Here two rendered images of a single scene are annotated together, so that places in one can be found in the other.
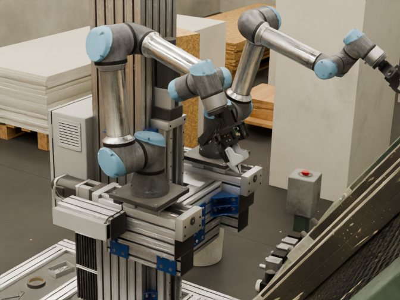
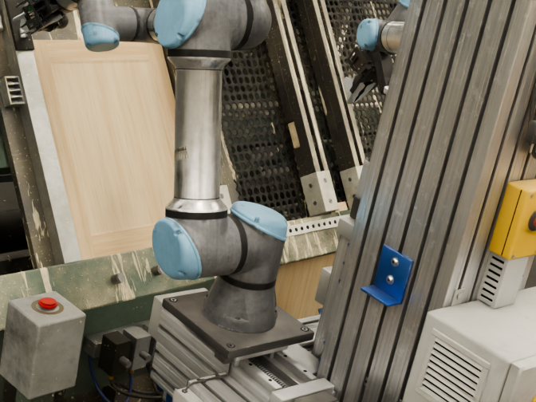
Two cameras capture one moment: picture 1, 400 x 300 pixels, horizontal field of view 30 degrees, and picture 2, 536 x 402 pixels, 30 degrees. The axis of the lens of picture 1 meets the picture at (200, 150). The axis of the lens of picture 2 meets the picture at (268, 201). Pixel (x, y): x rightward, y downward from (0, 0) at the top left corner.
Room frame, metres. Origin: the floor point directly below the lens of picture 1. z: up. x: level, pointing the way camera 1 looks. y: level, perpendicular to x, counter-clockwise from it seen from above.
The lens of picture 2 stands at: (4.78, 0.39, 1.94)
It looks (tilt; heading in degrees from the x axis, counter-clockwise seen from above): 20 degrees down; 195
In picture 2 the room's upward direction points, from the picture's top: 12 degrees clockwise
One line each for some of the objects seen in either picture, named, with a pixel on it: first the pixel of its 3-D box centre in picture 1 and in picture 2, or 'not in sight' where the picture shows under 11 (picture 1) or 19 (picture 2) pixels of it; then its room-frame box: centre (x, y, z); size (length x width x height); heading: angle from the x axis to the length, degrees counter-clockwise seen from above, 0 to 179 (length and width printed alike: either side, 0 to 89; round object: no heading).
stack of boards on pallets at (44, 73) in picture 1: (95, 73); not in sight; (6.98, 1.03, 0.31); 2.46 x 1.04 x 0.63; 149
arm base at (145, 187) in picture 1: (149, 178); not in sight; (2.61, 0.19, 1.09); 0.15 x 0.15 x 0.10
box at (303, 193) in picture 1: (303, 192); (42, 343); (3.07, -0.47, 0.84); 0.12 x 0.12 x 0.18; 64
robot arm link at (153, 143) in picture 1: (147, 150); not in sight; (2.60, 0.19, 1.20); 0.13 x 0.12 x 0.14; 135
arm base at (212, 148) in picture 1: (216, 141); (243, 293); (3.03, -0.07, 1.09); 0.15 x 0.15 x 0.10
